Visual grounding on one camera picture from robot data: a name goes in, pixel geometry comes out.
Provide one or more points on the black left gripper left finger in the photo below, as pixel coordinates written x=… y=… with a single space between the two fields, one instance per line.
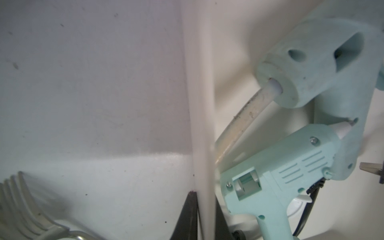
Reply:
x=187 y=224

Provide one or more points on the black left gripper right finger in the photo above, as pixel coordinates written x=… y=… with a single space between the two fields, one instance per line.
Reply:
x=222 y=231

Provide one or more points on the cream storage tray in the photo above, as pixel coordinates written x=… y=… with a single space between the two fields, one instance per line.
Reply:
x=197 y=38

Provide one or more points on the large mint glue gun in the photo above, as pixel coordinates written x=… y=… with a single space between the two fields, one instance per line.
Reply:
x=334 y=56

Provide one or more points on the metal fork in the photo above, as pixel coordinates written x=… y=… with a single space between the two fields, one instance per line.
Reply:
x=23 y=219

